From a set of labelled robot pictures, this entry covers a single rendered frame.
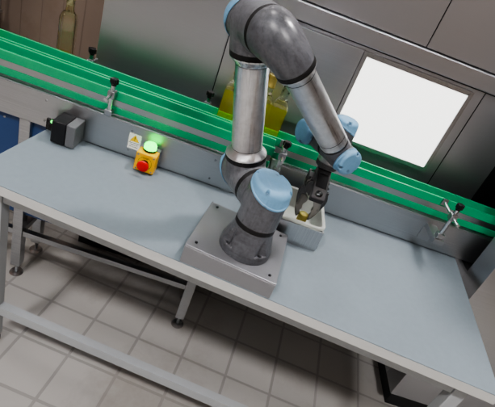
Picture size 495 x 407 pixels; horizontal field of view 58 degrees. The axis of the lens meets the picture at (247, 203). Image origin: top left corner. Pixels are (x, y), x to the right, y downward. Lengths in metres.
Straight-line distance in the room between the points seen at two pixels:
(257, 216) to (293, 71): 0.39
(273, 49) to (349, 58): 0.77
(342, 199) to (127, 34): 1.01
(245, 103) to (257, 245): 0.37
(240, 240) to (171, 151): 0.51
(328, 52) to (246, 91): 0.63
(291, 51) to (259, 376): 1.46
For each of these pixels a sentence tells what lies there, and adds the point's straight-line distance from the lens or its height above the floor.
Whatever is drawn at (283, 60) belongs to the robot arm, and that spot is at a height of 1.35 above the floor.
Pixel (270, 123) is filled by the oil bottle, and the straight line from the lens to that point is 1.61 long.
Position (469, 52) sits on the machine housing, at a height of 1.43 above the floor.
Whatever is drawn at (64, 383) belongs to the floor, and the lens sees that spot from 1.86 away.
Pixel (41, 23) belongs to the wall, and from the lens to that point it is 4.71.
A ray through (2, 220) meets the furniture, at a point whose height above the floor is 0.58.
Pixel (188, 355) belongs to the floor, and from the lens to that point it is 2.00.
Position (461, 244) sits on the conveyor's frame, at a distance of 1.91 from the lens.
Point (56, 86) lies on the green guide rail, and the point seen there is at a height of 0.91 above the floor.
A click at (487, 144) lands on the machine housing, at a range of 1.97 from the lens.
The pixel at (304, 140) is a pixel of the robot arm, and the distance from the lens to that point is 1.28.
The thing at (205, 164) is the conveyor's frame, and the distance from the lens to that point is 1.56.
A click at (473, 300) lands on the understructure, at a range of 1.87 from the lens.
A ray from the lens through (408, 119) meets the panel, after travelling 1.81.
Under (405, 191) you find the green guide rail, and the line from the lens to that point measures 1.75.
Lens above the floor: 1.55
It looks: 31 degrees down
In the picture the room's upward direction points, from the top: 22 degrees clockwise
